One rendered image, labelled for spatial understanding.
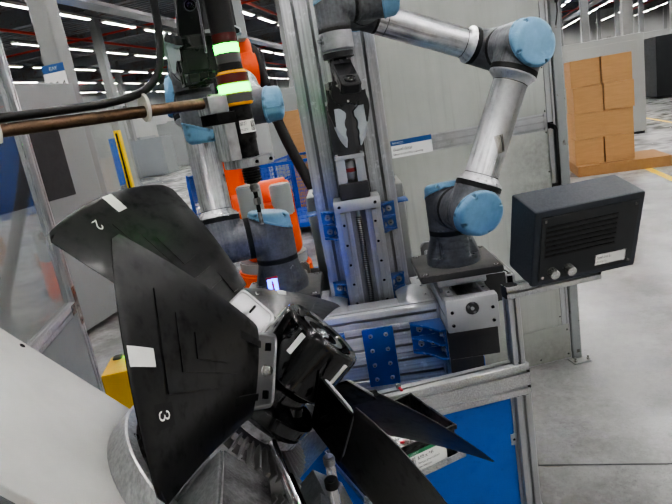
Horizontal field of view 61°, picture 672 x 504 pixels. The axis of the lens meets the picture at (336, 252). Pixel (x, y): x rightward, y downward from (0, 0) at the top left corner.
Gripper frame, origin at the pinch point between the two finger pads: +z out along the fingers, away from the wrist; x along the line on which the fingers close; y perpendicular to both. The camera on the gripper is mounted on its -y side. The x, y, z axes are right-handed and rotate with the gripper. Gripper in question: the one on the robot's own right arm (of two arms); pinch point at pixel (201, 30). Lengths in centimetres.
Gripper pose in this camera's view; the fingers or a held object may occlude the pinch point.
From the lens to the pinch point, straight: 98.9
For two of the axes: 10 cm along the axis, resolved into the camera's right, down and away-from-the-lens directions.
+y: 1.7, 9.6, 2.4
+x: -9.3, 2.3, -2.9
